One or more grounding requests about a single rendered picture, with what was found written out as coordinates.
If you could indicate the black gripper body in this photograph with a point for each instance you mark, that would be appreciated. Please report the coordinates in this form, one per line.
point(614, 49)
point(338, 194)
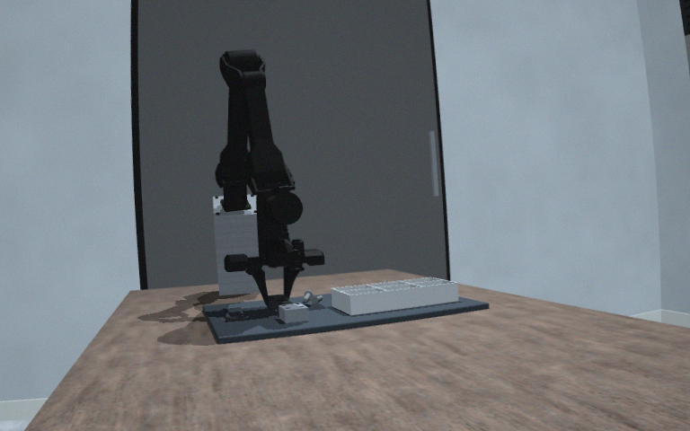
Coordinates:
point(312, 257)

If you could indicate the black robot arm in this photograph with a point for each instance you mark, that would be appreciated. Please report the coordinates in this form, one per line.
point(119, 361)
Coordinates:
point(264, 164)

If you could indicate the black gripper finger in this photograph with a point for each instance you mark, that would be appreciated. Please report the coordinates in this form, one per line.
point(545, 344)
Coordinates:
point(289, 278)
point(260, 275)

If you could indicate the dark grey flat bar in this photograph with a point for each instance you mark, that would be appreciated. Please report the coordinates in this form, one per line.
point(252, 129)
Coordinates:
point(282, 301)

